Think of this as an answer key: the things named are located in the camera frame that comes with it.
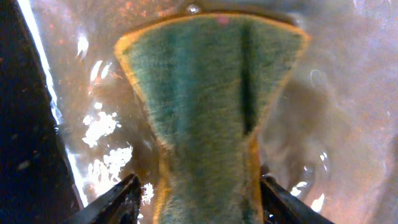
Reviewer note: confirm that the black water tray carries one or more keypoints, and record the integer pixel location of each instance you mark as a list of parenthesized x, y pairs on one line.
[(72, 126)]

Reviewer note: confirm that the green yellow sponge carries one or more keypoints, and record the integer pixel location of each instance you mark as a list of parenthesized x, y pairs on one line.
[(207, 82)]

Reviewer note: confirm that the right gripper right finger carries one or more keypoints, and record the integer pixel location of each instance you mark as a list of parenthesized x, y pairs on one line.
[(280, 207)]

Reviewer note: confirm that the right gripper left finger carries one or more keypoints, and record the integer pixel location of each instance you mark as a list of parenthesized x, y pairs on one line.
[(120, 204)]

